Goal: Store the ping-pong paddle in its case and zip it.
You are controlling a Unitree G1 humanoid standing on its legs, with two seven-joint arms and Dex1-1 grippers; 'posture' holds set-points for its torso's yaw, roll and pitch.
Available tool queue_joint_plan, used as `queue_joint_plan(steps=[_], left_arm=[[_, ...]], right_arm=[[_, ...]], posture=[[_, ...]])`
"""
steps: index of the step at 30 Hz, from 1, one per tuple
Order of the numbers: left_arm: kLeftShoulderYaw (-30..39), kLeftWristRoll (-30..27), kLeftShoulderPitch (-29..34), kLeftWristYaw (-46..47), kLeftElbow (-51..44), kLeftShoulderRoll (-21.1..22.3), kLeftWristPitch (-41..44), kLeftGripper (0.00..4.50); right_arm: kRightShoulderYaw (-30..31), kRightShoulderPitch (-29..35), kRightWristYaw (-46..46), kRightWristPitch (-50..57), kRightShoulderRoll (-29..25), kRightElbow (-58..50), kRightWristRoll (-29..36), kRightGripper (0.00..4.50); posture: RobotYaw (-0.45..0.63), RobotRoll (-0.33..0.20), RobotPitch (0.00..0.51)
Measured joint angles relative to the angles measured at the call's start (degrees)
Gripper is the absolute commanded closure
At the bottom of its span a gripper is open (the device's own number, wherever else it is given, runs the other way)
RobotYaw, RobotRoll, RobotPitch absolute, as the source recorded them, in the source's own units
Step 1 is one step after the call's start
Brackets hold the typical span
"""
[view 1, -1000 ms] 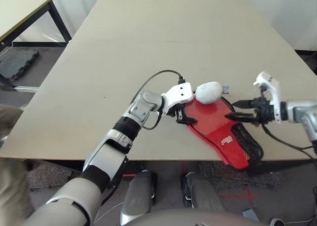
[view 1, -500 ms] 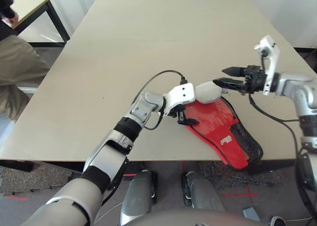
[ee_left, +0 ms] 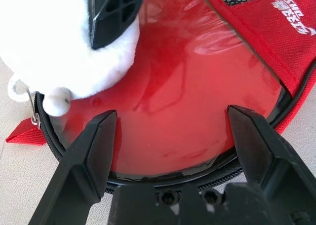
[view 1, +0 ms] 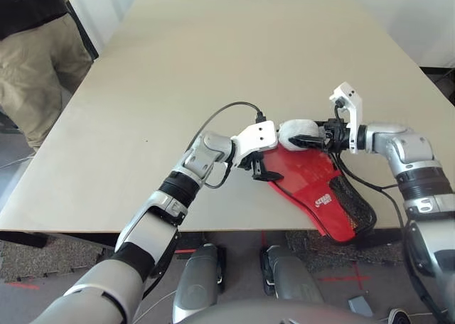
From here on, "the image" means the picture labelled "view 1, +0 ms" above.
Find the red black paddle case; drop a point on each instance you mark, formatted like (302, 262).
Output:
(334, 217)

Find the dark speckled floor mat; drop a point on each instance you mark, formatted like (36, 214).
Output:
(309, 253)

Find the grey robot left leg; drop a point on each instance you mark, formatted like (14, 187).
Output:
(199, 281)

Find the black white sneaker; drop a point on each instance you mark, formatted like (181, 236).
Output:
(398, 317)

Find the grey floor pedal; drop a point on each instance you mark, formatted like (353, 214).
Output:
(360, 306)

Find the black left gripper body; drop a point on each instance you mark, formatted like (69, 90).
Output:
(250, 162)

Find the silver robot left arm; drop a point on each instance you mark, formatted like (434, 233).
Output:
(199, 157)

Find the grey robot right leg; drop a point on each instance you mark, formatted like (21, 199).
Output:
(291, 278)

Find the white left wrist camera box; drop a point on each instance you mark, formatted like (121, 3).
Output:
(259, 135)

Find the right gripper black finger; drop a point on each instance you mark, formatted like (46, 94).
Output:
(309, 141)

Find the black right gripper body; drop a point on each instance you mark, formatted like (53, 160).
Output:
(336, 134)

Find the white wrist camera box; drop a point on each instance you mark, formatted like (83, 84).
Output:
(352, 107)
(259, 135)

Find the grey robot leg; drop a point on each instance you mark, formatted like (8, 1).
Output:
(199, 281)
(291, 278)

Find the grey robot torso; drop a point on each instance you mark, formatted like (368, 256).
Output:
(277, 315)

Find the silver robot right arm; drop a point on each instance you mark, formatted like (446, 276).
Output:
(409, 150)

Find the bystander in khaki trousers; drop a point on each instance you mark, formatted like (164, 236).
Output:
(35, 71)

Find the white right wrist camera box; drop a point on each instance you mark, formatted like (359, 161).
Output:
(352, 107)

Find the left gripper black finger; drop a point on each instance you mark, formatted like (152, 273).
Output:
(264, 177)

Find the grey speckled floor mat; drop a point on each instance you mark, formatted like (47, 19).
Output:
(53, 260)

